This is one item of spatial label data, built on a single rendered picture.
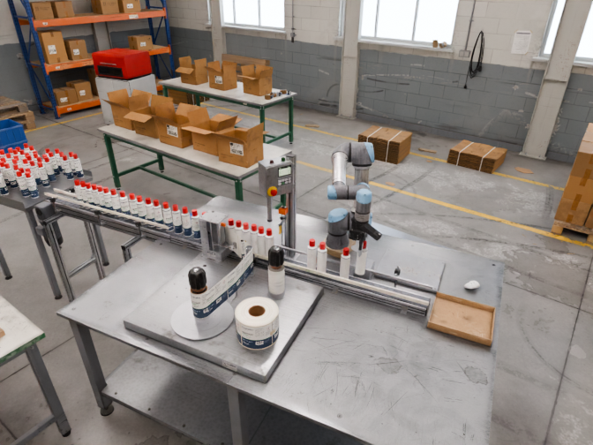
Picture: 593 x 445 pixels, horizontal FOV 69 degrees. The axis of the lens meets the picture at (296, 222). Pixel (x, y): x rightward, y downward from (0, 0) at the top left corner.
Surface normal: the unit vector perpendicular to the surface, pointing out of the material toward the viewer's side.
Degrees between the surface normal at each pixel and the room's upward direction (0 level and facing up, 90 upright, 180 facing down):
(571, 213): 90
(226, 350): 0
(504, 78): 90
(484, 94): 90
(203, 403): 1
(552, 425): 0
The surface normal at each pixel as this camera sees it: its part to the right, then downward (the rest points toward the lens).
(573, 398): 0.00, -0.86
